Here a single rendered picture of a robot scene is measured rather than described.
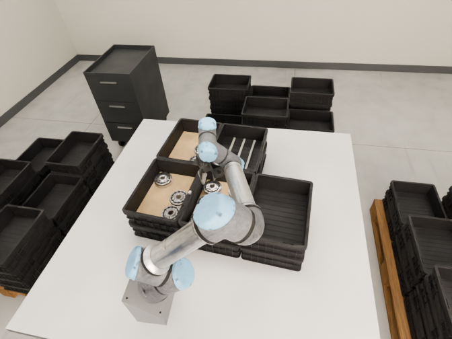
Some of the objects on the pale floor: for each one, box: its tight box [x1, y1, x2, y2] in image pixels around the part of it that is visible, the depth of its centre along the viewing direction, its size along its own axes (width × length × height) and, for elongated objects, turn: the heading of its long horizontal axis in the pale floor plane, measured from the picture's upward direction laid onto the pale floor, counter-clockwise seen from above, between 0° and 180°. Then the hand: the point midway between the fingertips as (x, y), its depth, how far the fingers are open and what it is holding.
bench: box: [5, 119, 380, 339], centre depth 197 cm, size 160×160×70 cm
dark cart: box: [83, 44, 170, 146], centre depth 311 cm, size 62×45×90 cm
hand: (209, 181), depth 147 cm, fingers open, 5 cm apart
